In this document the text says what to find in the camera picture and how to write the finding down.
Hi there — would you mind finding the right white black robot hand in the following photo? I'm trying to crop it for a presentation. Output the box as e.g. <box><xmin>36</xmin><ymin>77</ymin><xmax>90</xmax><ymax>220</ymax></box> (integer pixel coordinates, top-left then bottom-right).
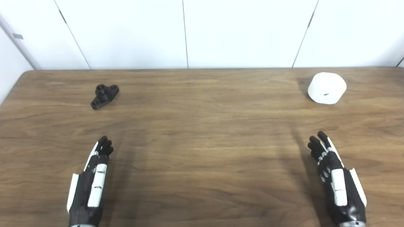
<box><xmin>308</xmin><ymin>131</ymin><xmax>367</xmax><ymax>227</ymax></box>

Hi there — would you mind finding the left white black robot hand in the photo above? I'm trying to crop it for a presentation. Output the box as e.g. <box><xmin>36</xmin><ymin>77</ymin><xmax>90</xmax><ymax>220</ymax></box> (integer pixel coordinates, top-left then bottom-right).
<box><xmin>67</xmin><ymin>136</ymin><xmax>114</xmax><ymax>227</ymax></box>

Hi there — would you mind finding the black plastic holder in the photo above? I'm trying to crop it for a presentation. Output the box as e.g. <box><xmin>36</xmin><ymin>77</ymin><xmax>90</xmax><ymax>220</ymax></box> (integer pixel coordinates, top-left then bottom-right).
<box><xmin>91</xmin><ymin>84</ymin><xmax>120</xmax><ymax>110</ymax></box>

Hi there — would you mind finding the round white plastic piece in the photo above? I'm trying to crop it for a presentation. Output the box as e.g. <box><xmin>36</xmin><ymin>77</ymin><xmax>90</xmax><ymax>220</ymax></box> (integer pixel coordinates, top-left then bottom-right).
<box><xmin>308</xmin><ymin>72</ymin><xmax>347</xmax><ymax>105</ymax></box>

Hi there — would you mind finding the grey wall corner trim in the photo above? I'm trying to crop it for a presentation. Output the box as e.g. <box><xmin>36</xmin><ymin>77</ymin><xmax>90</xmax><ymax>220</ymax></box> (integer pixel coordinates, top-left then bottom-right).
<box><xmin>0</xmin><ymin>14</ymin><xmax>42</xmax><ymax>70</ymax></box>

